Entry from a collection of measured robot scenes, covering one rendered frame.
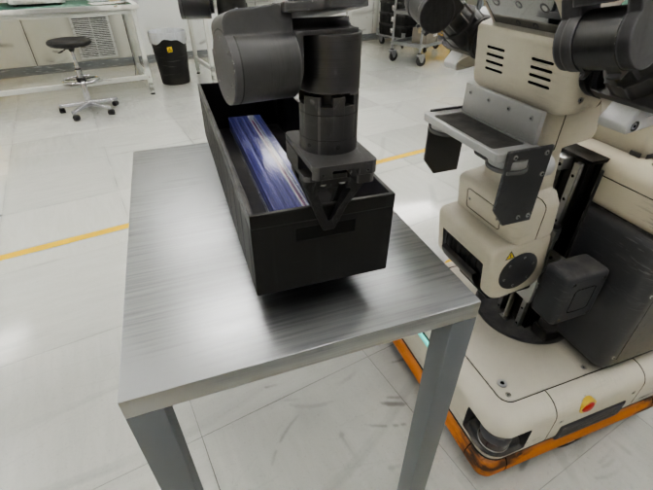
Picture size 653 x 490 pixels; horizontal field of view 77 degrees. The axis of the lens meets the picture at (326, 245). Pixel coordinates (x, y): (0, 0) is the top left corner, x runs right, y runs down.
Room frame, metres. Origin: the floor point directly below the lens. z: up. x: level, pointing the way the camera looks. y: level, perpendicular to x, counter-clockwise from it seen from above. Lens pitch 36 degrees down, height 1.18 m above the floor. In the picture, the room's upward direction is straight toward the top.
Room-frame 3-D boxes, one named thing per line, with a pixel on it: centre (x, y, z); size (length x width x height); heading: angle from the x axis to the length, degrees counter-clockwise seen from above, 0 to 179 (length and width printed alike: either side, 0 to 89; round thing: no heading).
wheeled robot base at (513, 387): (0.91, -0.61, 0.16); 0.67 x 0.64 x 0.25; 110
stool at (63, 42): (3.72, 2.14, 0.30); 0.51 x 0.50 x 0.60; 76
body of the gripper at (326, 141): (0.40, 0.00, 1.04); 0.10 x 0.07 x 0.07; 19
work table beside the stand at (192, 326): (0.65, 0.12, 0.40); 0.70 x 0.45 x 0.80; 20
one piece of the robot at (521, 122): (0.82, -0.33, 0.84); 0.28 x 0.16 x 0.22; 20
